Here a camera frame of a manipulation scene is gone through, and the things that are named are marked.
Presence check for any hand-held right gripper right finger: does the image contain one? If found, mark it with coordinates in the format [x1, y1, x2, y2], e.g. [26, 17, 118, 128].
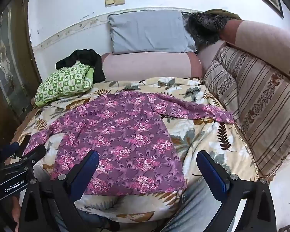
[196, 150, 282, 232]

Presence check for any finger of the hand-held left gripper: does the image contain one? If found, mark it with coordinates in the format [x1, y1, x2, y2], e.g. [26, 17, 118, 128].
[19, 145, 47, 172]
[0, 142, 21, 161]

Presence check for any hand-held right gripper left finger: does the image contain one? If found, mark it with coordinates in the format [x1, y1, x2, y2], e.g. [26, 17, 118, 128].
[19, 150, 100, 232]

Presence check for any purple floral shirt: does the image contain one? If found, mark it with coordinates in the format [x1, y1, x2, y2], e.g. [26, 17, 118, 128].
[24, 90, 235, 196]

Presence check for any leaf print blanket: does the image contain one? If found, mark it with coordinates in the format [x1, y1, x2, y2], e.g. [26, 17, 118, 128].
[16, 77, 259, 223]

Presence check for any person's leg in jeans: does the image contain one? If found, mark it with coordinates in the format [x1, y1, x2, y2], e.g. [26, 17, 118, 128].
[161, 177, 236, 232]

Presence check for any wooden door with glass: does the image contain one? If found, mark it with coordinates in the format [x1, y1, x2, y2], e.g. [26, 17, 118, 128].
[0, 0, 43, 150]

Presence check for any green checkered pillow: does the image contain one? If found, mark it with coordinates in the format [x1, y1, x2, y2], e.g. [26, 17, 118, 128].
[34, 60, 95, 108]

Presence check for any striped floral cushion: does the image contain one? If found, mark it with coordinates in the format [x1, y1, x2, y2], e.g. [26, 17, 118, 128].
[203, 46, 290, 177]

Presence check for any black garment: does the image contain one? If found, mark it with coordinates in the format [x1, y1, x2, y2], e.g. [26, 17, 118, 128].
[55, 49, 106, 83]

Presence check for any pink sofa bolster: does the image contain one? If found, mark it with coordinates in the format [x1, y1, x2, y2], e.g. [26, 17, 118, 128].
[101, 52, 203, 82]

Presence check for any pink brown sofa backrest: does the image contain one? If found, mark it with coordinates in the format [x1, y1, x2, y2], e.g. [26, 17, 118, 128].
[219, 19, 290, 78]

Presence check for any dark furry cushion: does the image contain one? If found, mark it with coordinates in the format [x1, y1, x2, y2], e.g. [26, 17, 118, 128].
[185, 12, 229, 46]

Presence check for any grey pillow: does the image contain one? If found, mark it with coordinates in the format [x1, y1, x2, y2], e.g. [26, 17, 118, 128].
[107, 10, 198, 55]

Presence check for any olive cloth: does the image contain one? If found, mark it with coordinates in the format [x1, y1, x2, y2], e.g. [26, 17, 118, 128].
[204, 9, 241, 21]

